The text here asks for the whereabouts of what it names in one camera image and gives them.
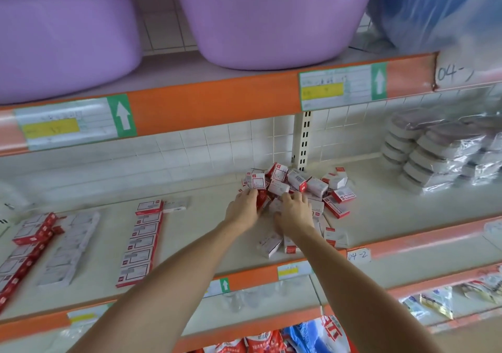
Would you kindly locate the person's left hand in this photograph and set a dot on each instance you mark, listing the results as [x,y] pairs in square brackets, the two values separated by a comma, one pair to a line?
[241,212]

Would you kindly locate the person's right hand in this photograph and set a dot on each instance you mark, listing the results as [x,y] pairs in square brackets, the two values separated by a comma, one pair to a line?
[296,215]

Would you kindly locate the pile of red white boxes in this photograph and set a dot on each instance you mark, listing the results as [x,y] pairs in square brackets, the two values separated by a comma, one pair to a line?
[329,188]

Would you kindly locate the white shelf with orange edges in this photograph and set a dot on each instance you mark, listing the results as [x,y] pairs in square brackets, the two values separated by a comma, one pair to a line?
[392,208]

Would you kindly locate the person's left forearm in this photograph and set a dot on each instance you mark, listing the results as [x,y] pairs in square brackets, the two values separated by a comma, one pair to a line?
[157,294]

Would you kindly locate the person's right forearm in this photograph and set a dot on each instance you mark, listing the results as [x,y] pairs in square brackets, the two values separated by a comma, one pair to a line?
[369,294]

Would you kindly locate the white perforated shelf upright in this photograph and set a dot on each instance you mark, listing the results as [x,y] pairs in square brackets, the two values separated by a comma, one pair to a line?
[303,141]

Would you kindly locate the small price label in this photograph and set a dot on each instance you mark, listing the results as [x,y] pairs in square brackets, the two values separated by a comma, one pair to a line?
[219,286]
[294,270]
[88,313]

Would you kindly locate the white handwritten label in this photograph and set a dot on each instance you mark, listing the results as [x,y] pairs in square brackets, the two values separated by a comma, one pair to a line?
[358,255]
[494,227]
[455,73]

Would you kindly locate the cluster of clear glasses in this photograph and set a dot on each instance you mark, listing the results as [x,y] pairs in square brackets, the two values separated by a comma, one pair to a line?
[251,295]

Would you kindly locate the pile of large red bags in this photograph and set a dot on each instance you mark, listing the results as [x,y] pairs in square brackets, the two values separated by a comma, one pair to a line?
[306,337]

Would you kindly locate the large label with green arrow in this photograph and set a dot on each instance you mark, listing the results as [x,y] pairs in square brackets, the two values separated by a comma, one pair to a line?
[343,87]
[74,123]

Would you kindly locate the stacks of wrapped containers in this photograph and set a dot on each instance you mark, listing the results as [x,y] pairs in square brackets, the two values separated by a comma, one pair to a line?
[439,149]

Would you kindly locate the purple plastic basin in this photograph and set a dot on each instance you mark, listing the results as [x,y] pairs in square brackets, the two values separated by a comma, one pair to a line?
[274,16]
[63,27]

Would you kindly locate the blue plastic bag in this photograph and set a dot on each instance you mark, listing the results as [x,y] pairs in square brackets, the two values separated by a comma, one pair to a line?
[439,8]

